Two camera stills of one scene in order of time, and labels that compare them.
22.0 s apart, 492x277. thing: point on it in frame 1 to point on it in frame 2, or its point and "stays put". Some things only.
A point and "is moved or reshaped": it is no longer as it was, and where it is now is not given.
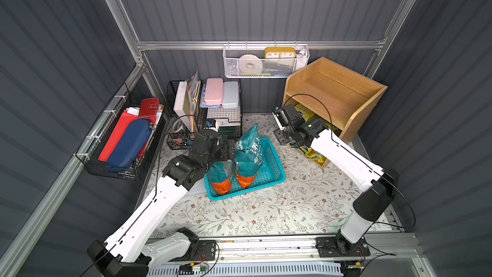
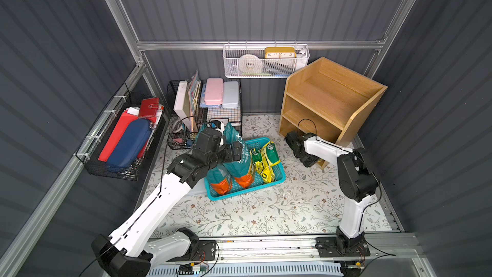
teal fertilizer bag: (248, 157) is moved or reshaped
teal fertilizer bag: (220, 177) stays put
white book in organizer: (182, 105) stays put
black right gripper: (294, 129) to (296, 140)
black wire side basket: (122, 142) stays put
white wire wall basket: (270, 61) stays put
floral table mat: (312, 199) stays put
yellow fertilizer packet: (307, 113) to (255, 159)
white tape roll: (250, 63) stays put
